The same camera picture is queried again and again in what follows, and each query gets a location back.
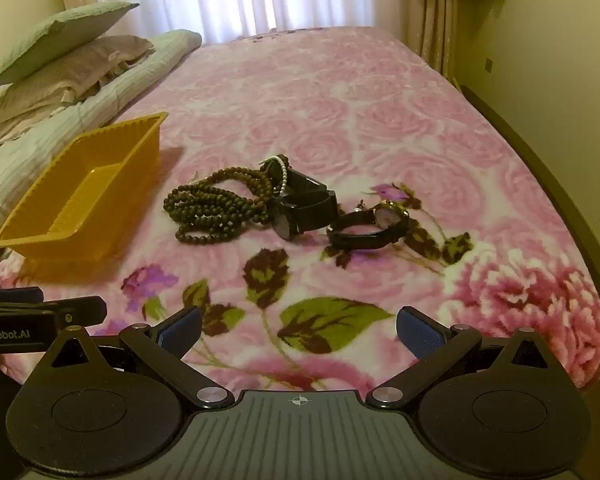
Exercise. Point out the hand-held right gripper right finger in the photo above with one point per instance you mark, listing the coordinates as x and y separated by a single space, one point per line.
420 332

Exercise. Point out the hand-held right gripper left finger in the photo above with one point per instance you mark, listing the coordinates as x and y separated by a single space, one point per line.
182 332

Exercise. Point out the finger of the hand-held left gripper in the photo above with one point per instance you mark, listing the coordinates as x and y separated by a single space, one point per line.
77 310
15 294

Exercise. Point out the yellow plastic tray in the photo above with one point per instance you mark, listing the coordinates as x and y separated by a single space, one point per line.
80 200

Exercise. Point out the gold case wristwatch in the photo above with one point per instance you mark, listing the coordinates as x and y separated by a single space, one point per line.
387 215

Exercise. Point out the large black wristwatch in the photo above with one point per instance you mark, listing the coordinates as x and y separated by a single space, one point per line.
305 212

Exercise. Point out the black band wristwatch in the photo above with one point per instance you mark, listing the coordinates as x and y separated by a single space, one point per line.
302 180

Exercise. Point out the folded pale green quilt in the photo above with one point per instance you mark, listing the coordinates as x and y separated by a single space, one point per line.
145 67

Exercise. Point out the green pillow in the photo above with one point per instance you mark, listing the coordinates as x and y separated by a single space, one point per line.
55 40

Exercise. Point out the beige striped drape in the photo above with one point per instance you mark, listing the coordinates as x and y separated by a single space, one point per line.
437 25

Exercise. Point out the dark wooden bed frame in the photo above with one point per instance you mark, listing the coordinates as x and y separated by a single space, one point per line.
545 160

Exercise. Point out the wall socket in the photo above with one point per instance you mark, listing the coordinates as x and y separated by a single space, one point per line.
489 64

